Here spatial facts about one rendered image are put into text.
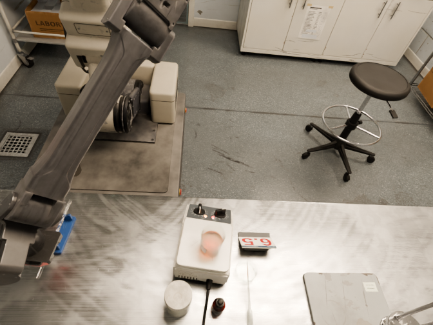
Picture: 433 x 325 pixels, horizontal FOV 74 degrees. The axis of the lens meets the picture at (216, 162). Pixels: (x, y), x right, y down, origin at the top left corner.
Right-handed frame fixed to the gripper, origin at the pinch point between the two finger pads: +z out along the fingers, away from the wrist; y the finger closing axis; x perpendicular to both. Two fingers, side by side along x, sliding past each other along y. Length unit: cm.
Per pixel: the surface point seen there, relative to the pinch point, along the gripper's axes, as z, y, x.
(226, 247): -5.7, 41.2, 5.3
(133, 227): 3.1, 17.0, 11.9
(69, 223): 2.0, 0.7, 10.6
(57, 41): 56, -91, 186
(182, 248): -5.7, 31.1, 3.8
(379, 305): 2, 80, -2
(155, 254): 3.1, 24.2, 5.2
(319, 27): 44, 125, 247
